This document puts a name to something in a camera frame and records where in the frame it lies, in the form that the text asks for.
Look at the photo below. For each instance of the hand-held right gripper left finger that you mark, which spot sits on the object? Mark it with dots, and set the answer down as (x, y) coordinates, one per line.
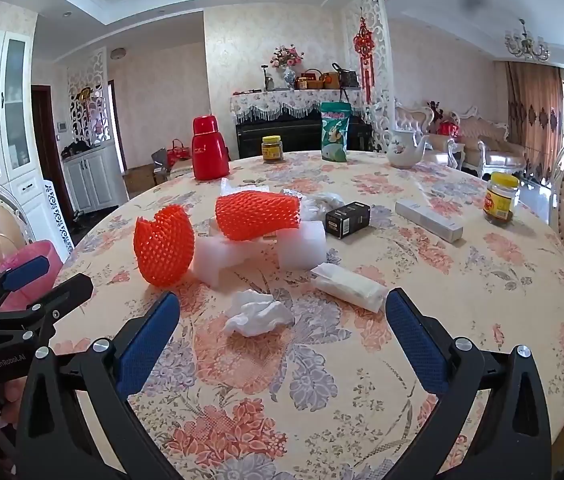
(149, 345)

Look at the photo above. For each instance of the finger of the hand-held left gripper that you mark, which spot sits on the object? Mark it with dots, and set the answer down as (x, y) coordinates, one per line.
(27, 270)
(64, 295)

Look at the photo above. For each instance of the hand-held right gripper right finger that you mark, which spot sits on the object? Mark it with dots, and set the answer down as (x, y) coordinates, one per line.
(414, 340)

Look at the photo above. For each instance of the pink trash bin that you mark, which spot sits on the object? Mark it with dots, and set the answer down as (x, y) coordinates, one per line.
(32, 249)

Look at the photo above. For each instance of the plastic-wrapped tissue pack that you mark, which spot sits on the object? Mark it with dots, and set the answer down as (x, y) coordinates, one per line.
(349, 287)

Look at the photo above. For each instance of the red foam fruit net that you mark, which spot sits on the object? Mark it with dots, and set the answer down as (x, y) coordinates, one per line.
(164, 250)
(257, 215)

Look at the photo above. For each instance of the white foam block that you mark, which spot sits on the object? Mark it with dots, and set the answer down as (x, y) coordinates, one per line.
(212, 260)
(302, 247)

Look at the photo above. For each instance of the white tissue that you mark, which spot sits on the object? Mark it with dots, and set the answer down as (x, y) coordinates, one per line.
(257, 312)

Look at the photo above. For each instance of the long white box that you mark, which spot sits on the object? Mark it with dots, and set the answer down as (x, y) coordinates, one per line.
(429, 220)

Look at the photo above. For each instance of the black cardboard box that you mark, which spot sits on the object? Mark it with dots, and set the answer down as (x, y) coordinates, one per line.
(347, 220)

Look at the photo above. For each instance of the white plastic bag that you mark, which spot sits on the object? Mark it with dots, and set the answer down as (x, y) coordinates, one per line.
(322, 202)

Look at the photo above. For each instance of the white lattice stand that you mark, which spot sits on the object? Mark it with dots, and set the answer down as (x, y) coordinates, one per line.
(57, 215)

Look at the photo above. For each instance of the low white cabinet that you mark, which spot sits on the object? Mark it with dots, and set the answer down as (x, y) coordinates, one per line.
(92, 175)

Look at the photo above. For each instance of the dark wooden door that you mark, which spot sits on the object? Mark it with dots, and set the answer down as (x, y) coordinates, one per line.
(47, 145)

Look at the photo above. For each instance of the large yellow-lid jar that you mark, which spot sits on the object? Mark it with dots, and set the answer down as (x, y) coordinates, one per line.
(502, 200)

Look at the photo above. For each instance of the small white lattice screen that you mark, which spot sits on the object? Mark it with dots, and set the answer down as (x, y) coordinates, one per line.
(87, 100)

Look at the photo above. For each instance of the red bag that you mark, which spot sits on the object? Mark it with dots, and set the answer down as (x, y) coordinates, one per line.
(179, 150)

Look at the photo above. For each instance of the white floral teapot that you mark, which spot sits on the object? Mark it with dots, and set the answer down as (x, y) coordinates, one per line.
(404, 147)

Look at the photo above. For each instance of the red thermos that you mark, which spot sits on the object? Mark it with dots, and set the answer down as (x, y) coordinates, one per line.
(209, 147)

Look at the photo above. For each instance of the cream carved sofa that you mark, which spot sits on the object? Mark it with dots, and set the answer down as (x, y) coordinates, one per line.
(487, 142)

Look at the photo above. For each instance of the green snack bag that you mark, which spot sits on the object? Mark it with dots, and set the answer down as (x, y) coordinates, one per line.
(336, 132)

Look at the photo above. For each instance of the small yellow-lid jar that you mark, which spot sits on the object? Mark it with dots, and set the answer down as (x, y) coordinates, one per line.
(272, 149)

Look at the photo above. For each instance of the round ceiling lamp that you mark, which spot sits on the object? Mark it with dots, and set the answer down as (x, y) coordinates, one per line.
(118, 53)

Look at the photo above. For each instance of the black piano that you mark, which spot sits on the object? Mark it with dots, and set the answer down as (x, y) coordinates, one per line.
(302, 132)

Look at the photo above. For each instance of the brown patterned curtain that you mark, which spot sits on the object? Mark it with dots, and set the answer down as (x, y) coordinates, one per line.
(537, 110)

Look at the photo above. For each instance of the floral fringed piano cover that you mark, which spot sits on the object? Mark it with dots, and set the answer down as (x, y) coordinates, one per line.
(292, 100)

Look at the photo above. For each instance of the woven basket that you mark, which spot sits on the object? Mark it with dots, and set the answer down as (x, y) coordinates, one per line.
(313, 79)

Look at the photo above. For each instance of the red knot hanging ornament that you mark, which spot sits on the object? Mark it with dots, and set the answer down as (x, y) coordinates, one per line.
(364, 55)

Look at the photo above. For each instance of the large white lattice screen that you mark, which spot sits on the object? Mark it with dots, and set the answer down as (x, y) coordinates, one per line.
(369, 50)

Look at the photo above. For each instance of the flower vase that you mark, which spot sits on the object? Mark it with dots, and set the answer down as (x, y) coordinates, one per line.
(287, 62)

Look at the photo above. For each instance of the chandelier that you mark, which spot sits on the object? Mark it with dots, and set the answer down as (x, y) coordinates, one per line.
(527, 42)

